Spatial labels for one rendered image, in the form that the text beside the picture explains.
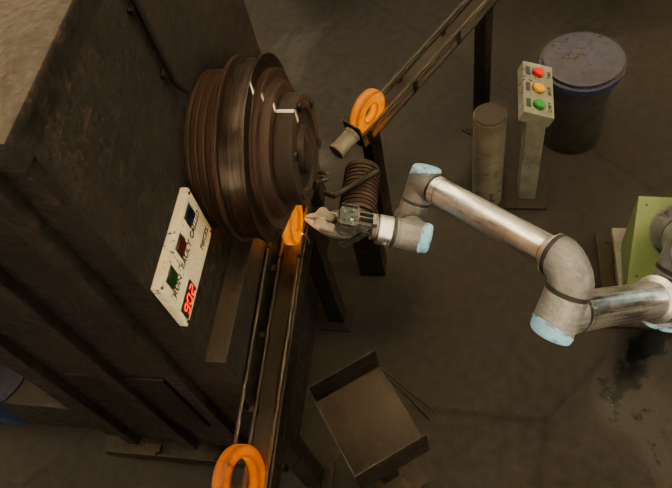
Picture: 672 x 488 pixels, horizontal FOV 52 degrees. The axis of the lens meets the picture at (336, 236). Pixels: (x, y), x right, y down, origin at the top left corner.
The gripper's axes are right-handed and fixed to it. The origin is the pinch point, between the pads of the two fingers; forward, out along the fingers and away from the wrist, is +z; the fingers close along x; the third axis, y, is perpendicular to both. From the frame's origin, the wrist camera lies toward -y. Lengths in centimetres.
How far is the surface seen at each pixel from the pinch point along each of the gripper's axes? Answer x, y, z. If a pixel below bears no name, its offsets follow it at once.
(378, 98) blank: -49, 4, -16
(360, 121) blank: -40.4, 0.9, -11.2
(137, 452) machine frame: 56, -85, 43
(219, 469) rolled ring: 74, -1, 11
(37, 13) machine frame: 27, 89, 52
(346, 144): -33.8, -4.0, -8.2
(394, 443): 60, -6, -33
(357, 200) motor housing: -22.0, -17.4, -15.7
